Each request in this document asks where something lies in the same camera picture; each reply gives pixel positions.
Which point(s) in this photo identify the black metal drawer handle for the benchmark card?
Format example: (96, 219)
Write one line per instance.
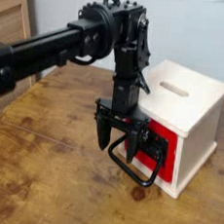
(118, 151)

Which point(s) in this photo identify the wooden slatted panel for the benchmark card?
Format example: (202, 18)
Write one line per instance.
(14, 28)

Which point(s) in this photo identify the red drawer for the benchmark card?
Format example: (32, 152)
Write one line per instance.
(158, 152)

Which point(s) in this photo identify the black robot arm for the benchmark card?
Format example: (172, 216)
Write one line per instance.
(109, 27)

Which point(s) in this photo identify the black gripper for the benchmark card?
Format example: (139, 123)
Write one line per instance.
(122, 113)

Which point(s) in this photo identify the light wooden box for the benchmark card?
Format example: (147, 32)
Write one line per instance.
(187, 104)

